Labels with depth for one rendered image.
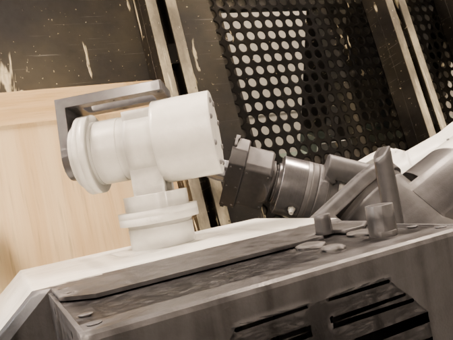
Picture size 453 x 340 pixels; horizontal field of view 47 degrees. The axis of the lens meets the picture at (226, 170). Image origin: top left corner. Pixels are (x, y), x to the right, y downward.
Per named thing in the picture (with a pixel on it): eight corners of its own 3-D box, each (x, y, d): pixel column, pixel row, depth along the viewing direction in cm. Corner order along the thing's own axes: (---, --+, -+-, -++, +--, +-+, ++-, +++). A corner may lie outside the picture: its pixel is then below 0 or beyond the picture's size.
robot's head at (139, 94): (171, 174, 37) (156, 73, 38) (58, 194, 38) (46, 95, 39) (187, 182, 44) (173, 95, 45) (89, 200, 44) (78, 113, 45)
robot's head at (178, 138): (224, 204, 37) (203, 83, 37) (89, 227, 38) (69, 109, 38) (231, 198, 44) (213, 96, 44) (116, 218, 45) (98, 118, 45)
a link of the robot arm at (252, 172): (225, 179, 84) (296, 196, 84) (214, 223, 78) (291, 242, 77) (239, 120, 75) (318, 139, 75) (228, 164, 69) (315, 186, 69)
